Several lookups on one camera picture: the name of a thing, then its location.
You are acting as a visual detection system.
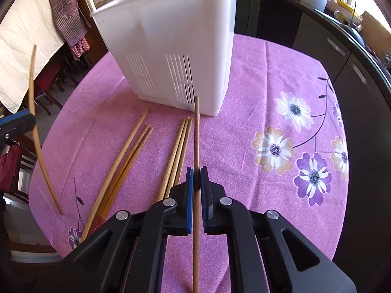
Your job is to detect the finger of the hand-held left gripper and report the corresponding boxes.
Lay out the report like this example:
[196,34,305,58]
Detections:
[0,115,37,137]
[0,107,36,124]

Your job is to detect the white plastic utensil holder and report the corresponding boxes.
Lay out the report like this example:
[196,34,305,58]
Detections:
[91,0,240,117]

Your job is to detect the yellow plastic tray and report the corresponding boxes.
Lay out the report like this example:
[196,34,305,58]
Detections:
[336,0,362,20]

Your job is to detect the dark stone countertop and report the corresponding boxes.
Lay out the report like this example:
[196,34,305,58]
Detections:
[244,0,391,80]

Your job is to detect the pink floral tablecloth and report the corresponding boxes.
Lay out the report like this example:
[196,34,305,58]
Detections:
[29,33,349,293]

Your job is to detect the white hanging cloth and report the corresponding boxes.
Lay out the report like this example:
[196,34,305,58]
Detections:
[0,0,69,115]

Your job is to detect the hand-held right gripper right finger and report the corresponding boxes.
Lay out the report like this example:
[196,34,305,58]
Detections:
[200,166,358,293]

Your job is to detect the green base kitchen cabinets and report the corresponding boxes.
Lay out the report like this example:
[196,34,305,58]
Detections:
[235,0,391,251]

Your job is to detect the checked purple apron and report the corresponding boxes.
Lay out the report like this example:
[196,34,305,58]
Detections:
[46,0,92,60]

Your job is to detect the wooden cutting board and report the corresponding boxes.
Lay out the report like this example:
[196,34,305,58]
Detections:
[360,10,391,64]

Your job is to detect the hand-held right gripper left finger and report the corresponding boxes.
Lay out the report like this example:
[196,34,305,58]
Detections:
[33,167,196,293]

